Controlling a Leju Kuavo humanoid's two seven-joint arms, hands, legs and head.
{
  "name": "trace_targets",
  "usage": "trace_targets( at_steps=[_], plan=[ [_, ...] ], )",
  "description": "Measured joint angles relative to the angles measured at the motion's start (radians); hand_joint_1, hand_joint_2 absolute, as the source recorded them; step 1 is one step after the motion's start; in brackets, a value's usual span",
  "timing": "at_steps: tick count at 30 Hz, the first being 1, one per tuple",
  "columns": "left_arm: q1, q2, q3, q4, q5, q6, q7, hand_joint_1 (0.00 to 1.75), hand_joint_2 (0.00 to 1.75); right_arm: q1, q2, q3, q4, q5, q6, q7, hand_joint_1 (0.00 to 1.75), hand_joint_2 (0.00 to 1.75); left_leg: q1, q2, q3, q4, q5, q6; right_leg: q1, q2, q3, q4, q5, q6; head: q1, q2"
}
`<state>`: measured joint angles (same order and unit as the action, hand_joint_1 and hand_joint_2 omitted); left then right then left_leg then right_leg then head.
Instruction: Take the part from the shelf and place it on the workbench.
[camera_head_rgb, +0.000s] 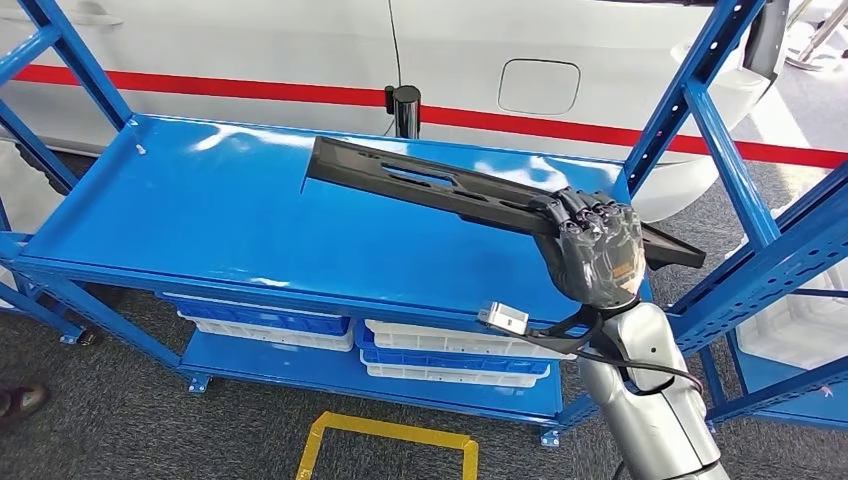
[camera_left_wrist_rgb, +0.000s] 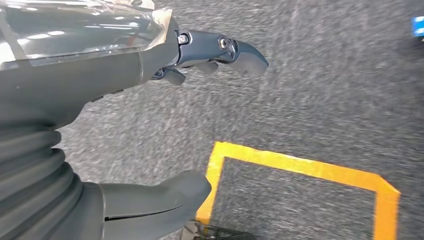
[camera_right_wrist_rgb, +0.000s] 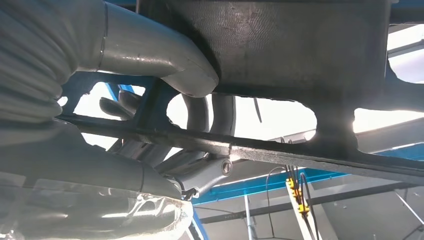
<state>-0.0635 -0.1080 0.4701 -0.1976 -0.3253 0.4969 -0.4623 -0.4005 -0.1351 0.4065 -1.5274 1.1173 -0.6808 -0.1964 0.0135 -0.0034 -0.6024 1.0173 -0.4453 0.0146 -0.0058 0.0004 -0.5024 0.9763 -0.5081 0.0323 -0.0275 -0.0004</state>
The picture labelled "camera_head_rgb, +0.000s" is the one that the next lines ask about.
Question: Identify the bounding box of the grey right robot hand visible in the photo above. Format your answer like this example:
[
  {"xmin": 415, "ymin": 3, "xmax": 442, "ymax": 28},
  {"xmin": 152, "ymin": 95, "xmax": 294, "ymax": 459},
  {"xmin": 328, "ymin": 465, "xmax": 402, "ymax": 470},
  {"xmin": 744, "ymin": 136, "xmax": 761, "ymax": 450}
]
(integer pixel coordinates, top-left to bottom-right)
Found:
[{"xmin": 533, "ymin": 187, "xmax": 649, "ymax": 311}]

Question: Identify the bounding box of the black plastic panel part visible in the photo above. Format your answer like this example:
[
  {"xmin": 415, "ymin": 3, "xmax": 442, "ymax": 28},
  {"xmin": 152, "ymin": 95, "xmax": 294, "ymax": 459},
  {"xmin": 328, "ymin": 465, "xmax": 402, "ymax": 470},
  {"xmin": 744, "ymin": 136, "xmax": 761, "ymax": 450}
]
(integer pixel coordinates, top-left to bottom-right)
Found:
[{"xmin": 301, "ymin": 135, "xmax": 708, "ymax": 271}]

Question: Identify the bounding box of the blue metal shelf rack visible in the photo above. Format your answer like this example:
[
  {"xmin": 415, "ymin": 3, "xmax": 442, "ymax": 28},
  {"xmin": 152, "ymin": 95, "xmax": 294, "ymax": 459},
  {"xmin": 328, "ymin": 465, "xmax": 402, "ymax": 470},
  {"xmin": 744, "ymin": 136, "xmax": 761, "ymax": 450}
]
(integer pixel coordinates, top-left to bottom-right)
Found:
[
  {"xmin": 0, "ymin": 195, "xmax": 101, "ymax": 347},
  {"xmin": 0, "ymin": 0, "xmax": 848, "ymax": 448},
  {"xmin": 702, "ymin": 288, "xmax": 848, "ymax": 432}
]

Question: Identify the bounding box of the blue plastic crate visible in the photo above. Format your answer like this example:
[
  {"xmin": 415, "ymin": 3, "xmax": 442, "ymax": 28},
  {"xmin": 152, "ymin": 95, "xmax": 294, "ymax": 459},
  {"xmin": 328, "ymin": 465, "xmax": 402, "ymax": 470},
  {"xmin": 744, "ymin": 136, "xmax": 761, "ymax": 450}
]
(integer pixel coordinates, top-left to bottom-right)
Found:
[
  {"xmin": 158, "ymin": 294, "xmax": 352, "ymax": 337},
  {"xmin": 354, "ymin": 324, "xmax": 552, "ymax": 378}
]

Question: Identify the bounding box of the yellow floor tape square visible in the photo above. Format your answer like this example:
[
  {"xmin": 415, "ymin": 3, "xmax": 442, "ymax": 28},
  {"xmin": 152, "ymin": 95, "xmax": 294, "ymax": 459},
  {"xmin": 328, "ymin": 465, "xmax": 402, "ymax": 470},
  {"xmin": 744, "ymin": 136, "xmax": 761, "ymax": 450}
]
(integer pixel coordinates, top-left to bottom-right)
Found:
[{"xmin": 294, "ymin": 410, "xmax": 480, "ymax": 480}]

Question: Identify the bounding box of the white car with red stripe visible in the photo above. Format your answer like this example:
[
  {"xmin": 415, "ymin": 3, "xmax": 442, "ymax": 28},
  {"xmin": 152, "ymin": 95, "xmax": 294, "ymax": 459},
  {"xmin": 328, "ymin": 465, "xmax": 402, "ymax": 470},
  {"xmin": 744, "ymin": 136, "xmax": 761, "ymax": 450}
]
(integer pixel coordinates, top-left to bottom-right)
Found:
[{"xmin": 0, "ymin": 0, "xmax": 848, "ymax": 223}]

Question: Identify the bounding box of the person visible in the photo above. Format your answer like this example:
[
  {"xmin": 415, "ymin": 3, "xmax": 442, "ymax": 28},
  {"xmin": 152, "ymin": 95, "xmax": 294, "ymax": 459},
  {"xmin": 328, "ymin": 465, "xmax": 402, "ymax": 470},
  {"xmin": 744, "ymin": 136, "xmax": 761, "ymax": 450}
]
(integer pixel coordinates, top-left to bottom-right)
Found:
[{"xmin": 0, "ymin": 382, "xmax": 52, "ymax": 425}]

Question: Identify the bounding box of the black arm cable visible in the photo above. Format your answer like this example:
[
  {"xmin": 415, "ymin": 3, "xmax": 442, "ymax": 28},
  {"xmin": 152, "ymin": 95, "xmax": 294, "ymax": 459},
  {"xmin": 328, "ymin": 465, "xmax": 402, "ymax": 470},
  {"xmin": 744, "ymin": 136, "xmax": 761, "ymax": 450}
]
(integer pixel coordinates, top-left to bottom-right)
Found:
[{"xmin": 572, "ymin": 347, "xmax": 707, "ymax": 399}]

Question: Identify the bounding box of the black chrome barrier post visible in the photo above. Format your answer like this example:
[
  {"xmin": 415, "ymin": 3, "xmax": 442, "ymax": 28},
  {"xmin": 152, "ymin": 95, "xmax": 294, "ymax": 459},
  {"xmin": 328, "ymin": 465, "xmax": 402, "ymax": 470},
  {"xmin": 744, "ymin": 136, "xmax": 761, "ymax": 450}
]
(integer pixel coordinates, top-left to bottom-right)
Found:
[{"xmin": 384, "ymin": 84, "xmax": 423, "ymax": 139}]

